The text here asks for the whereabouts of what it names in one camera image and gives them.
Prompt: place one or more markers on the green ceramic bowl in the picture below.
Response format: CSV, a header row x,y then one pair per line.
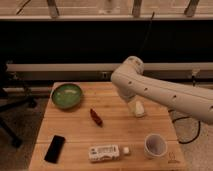
x,y
66,96

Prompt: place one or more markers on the white labelled bottle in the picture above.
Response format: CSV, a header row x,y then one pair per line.
x,y
104,153

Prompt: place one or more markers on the black smartphone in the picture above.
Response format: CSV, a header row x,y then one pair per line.
x,y
54,149

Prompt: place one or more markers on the white paper cup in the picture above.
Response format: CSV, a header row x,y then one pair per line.
x,y
155,146

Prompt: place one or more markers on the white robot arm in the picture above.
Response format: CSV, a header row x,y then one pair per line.
x,y
197,102

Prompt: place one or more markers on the red chili pepper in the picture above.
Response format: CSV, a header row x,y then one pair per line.
x,y
96,118

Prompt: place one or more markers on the thin black rod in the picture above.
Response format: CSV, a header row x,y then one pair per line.
x,y
146,35

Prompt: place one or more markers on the white sponge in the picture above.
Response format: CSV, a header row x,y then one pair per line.
x,y
139,109

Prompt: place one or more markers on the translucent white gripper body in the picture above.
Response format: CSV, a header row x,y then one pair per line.
x,y
132,107

